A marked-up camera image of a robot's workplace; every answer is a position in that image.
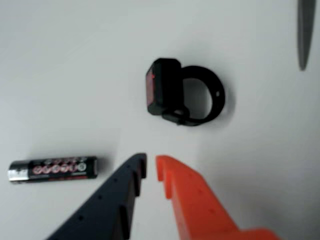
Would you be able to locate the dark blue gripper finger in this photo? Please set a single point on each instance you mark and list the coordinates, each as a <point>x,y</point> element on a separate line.
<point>110,200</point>

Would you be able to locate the black AAA battery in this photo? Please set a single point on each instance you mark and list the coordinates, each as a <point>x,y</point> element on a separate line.
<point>55,170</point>

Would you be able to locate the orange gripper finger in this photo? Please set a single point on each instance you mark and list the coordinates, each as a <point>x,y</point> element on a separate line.
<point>197,205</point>

